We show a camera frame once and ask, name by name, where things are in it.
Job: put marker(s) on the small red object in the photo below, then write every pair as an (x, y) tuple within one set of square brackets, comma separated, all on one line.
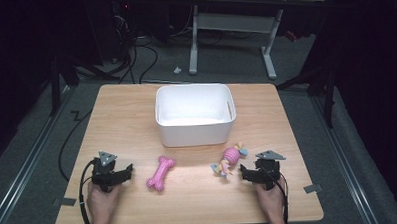
[(291, 36)]

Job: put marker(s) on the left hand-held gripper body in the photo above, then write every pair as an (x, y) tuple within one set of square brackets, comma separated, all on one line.
[(103, 170)]

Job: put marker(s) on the person's left hand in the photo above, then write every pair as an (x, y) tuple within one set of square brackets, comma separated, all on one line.
[(101, 205)]

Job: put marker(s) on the dark computer tower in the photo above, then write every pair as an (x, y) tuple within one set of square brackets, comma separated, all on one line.
[(122, 31)]

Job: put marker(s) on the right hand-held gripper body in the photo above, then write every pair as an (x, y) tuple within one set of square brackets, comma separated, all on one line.
[(268, 171)]

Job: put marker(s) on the person's right hand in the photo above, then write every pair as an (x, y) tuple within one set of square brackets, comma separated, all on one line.
[(271, 203)]

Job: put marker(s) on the metal floor rail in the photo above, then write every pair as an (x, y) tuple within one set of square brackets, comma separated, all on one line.
[(28, 164), (345, 160)]

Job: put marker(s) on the white paper scrap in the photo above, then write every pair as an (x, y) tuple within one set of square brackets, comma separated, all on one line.
[(177, 70)]

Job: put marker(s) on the black metal stand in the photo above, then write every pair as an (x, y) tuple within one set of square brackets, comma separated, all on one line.
[(327, 94), (57, 83)]

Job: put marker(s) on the pink bone toy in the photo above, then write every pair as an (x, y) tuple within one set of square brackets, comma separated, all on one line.
[(161, 173)]

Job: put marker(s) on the desk with white legs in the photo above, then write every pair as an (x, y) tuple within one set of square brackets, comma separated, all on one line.
[(231, 24)]

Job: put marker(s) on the grey tape piece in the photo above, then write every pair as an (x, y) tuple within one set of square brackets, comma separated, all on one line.
[(312, 188), (68, 201)]

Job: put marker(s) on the white plastic bin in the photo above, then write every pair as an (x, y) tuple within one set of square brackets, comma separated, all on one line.
[(195, 112)]

